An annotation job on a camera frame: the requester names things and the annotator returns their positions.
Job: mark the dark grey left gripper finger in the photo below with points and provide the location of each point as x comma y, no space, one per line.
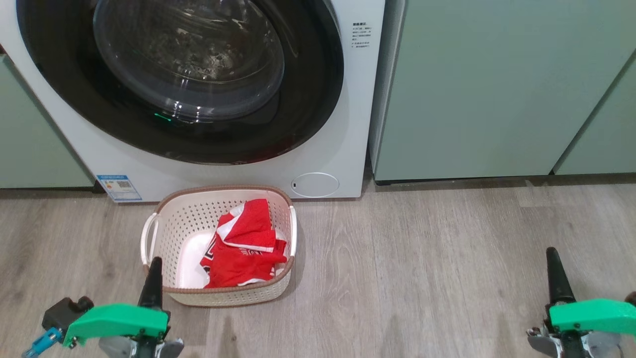
151,288

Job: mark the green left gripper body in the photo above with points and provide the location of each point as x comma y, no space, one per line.
119,320

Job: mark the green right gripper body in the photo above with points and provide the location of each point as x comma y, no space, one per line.
591,315

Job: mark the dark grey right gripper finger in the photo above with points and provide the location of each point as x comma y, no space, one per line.
559,283

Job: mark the red jersey with white trim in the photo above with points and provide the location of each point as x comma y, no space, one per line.
238,268

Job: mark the round black glass washer door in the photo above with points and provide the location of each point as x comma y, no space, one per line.
189,64

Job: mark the cream perforated laundry basket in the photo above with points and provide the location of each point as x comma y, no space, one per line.
174,223

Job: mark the white front-load washing machine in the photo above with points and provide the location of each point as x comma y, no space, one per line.
343,124

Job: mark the blue energy label sticker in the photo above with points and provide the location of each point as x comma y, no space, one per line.
119,188

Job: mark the pale green cabinet panel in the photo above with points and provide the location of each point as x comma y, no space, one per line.
606,134

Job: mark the pale green drawer cabinet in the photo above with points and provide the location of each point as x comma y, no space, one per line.
35,139

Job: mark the oval drain filter cover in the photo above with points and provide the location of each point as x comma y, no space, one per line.
314,185

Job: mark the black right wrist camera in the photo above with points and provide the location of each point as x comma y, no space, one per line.
632,297

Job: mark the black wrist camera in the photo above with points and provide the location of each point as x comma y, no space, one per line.
632,297
62,313

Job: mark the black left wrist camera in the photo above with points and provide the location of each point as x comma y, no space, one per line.
62,313

